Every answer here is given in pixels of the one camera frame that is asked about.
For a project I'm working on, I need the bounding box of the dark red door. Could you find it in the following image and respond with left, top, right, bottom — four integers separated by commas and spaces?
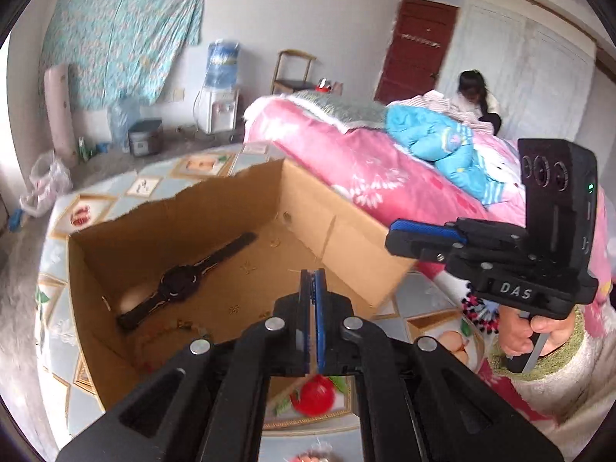
374, 0, 459, 104

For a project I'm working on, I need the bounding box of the white plastic bag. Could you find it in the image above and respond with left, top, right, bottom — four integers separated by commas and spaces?
19, 150, 73, 218

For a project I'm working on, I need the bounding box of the pink bead bracelet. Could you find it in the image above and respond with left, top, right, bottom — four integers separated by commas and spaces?
288, 448, 338, 462

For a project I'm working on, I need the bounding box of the black camera box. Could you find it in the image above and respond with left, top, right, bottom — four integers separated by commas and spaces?
518, 138, 598, 272

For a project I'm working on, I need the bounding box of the pink standing air conditioner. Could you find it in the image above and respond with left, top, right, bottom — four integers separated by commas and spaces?
44, 64, 79, 169

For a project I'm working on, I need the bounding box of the blue quilt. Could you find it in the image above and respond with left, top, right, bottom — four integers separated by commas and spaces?
385, 104, 504, 206

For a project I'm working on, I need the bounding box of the spare clear water bottle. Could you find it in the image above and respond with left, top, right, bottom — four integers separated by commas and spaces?
107, 96, 141, 153

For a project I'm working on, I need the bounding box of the blue water bottle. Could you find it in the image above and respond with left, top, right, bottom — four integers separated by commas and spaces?
204, 40, 240, 90

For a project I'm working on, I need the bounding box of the black wrist watch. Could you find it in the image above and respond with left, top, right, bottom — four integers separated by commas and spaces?
116, 231, 257, 333

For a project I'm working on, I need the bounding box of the seated person dark hair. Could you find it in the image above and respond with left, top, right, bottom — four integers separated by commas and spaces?
453, 70, 502, 136

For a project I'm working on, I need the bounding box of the white water dispenser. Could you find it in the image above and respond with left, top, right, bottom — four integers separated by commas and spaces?
193, 87, 239, 136

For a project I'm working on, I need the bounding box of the floral wall cloth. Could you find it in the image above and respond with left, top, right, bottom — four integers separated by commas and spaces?
38, 0, 205, 110

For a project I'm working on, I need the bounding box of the wooden chair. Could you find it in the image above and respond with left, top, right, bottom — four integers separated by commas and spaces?
270, 49, 317, 94

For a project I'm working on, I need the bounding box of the rice cooker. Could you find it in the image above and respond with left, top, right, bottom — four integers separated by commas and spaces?
129, 119, 163, 157

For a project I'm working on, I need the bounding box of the brown cardboard box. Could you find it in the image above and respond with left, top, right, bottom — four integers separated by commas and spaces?
67, 160, 412, 409

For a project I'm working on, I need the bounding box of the right hand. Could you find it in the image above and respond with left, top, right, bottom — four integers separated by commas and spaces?
499, 306, 575, 357

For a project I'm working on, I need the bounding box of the fruit pattern tablecloth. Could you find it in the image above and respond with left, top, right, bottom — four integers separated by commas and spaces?
35, 143, 487, 445

